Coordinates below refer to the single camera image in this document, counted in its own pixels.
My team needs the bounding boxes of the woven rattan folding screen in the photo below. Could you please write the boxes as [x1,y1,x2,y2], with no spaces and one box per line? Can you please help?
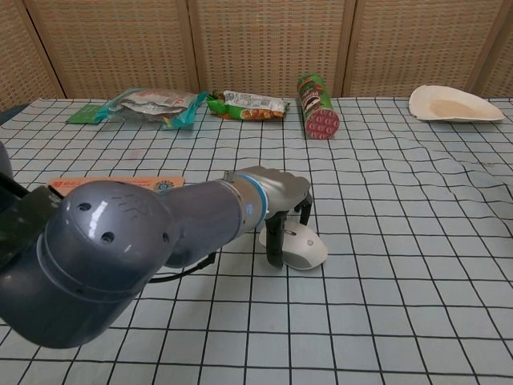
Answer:
[0,0,513,114]

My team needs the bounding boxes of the white computer mouse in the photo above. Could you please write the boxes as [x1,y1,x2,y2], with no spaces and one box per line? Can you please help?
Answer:
[258,222,329,271]

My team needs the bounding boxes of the green orange snack packet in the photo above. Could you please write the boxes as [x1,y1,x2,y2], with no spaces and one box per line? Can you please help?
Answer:
[206,89,291,121]

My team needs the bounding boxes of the green chips can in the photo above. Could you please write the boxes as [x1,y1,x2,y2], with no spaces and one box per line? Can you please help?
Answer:
[296,73,341,141]

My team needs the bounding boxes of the white paper plate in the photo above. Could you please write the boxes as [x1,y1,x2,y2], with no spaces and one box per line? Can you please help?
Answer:
[408,84,505,124]

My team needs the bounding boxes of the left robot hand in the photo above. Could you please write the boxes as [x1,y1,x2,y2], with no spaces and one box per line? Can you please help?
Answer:
[244,165,314,270]

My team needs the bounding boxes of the blue grid tablecloth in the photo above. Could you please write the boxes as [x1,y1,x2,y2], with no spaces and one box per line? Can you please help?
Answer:
[0,95,513,385]

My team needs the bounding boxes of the cartoon face mouse pad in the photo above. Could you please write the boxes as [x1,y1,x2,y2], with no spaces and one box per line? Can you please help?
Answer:
[46,176,186,195]

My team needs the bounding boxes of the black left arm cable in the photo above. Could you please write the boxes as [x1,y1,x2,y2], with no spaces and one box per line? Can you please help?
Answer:
[147,251,220,285]

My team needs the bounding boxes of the small green packet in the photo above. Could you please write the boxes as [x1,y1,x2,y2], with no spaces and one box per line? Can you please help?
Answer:
[65,103,102,125]

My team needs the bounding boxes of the teal silver snack bag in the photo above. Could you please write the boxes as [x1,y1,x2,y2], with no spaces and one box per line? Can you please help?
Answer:
[95,87,209,132]

